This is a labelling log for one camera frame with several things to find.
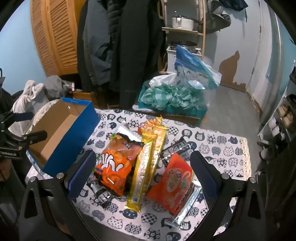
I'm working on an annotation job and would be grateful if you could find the wooden shelf rack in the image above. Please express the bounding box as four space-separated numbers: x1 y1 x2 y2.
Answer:
161 0 208 73

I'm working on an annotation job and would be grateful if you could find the white pot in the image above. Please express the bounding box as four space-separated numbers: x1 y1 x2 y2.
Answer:
171 11 201 31

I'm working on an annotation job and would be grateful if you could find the low wooden box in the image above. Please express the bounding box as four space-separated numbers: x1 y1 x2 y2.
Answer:
73 91 99 105

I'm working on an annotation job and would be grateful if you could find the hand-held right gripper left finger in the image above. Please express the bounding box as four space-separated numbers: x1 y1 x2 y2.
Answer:
18 150 97 241

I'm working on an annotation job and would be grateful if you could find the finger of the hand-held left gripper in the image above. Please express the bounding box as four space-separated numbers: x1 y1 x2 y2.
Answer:
22 130 48 145
0 111 34 124

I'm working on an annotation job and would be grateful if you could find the white appliance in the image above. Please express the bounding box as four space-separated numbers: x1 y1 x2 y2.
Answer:
166 45 202 73

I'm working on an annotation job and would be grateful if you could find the cat print tablecloth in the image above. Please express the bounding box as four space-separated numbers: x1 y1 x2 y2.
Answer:
25 100 252 241

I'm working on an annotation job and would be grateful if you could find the long yellow snack packet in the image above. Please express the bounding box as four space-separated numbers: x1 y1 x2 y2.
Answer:
125 130 154 212
138 117 167 186

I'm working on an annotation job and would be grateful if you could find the orange snack bag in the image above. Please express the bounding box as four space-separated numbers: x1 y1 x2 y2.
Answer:
146 153 195 216

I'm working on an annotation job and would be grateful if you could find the grey blue hanging jacket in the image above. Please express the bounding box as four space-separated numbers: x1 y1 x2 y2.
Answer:
77 0 117 93

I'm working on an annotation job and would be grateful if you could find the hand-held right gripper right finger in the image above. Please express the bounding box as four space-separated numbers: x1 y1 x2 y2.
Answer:
190 151 266 241

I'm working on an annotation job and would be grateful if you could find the shoe rack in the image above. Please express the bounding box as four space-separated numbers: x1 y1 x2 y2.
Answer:
256 60 296 163

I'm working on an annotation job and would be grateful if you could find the grey cloth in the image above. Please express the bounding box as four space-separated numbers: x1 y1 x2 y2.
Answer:
43 75 75 100

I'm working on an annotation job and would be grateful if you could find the blue plastic bag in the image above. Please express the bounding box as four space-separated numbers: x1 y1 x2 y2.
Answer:
174 45 222 90

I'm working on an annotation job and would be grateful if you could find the black striped snack packet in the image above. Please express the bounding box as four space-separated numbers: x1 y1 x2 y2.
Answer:
87 176 119 208
161 137 194 168

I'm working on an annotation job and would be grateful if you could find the long silver snack packet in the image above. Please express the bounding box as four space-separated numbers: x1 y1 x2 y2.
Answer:
171 182 203 229

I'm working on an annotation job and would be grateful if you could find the blue cardboard box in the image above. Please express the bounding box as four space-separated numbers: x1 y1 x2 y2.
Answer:
26 97 100 178

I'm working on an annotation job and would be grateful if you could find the black and orange chip bag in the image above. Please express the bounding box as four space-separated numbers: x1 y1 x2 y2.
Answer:
94 133 145 196

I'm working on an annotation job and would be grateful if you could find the black hanging jacket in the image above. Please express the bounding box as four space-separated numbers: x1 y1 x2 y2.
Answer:
109 0 167 109

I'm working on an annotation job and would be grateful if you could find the white fleece cloth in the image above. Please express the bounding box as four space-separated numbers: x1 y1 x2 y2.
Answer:
10 80 50 135

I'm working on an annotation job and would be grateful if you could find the wooden louvered door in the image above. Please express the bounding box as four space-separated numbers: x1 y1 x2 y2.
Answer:
30 0 81 77

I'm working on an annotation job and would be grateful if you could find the olive green hanging bag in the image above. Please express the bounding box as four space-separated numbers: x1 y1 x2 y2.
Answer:
203 0 232 35

